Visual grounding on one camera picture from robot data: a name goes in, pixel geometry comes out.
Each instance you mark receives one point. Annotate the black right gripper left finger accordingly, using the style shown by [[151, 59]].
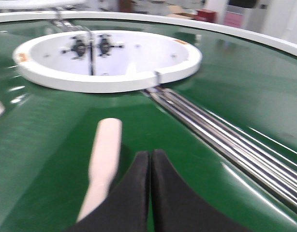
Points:
[[125, 209]]

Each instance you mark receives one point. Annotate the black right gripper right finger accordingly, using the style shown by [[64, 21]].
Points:
[[177, 207]]

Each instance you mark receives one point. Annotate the white outer conveyor rim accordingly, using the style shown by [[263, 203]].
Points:
[[277, 43]]

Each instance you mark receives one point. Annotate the right steel roller bars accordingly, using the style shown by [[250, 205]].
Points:
[[235, 145]]

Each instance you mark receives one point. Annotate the steel roller bars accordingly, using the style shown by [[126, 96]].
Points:
[[235, 145], [64, 25]]

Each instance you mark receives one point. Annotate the red box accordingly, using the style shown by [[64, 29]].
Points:
[[206, 15]]

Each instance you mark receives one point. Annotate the far steel roller bars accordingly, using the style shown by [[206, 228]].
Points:
[[64, 25]]

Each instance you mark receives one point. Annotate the right black bearing mount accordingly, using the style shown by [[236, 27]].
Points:
[[104, 46]]

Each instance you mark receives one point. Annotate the black bearing mount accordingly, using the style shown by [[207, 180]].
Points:
[[79, 48], [104, 46]]

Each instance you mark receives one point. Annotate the left black bearing mount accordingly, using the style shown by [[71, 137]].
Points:
[[79, 48]]

